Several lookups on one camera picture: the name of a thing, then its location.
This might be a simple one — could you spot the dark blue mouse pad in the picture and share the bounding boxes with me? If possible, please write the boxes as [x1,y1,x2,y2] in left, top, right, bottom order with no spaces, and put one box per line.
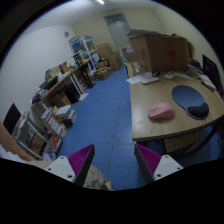
[171,85,209,120]

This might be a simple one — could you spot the wooden desk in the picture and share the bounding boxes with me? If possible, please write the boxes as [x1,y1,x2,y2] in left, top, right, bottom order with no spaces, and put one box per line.
[130,74,224,142]

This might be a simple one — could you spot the long side workbench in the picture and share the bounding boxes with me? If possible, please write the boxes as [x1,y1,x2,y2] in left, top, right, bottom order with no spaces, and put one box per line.
[32,63,92,108]

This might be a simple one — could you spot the stacked cardboard boxes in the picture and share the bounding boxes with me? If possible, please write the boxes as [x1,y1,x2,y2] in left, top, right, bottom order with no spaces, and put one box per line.
[97,43,122,71]

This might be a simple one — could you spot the blue white display cabinet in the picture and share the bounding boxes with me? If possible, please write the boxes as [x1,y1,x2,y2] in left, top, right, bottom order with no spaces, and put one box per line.
[69,35,100,71]

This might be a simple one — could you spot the pink computer mouse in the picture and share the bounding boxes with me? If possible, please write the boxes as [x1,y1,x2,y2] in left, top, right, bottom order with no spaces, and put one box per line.
[148,102,175,119]

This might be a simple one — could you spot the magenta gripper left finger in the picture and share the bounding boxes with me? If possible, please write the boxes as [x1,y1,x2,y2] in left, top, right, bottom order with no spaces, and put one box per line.
[44,143,96,187]

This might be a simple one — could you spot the white calculator remote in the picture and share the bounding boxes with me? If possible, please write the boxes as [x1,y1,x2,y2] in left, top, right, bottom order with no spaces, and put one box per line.
[164,71,175,80]

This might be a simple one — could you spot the white metal shelf unit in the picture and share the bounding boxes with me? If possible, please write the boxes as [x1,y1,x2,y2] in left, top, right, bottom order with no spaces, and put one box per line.
[10,104,66,160]

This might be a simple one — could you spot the black monitor left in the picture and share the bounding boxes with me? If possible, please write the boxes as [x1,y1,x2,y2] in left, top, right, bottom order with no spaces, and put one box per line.
[3,104,21,134]

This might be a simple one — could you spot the white keyboard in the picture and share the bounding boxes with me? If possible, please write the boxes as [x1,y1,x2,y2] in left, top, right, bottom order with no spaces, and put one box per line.
[142,77,159,85]

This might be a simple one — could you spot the black computer monitor right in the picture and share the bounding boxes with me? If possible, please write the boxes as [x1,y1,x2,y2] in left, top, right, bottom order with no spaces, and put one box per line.
[203,56,221,88]

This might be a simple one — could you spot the large cardboard box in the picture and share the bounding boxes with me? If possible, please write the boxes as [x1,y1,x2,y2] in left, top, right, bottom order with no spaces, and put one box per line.
[129,34,189,72]

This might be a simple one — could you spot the white paper sheets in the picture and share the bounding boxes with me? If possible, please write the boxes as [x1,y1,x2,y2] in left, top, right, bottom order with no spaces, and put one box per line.
[126,72,152,85]

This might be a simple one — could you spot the glass door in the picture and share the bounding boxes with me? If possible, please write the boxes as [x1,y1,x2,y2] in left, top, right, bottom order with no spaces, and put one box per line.
[103,13,132,56]

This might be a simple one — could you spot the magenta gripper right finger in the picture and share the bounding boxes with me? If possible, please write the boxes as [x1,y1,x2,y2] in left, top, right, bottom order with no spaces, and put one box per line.
[134,143,184,185]

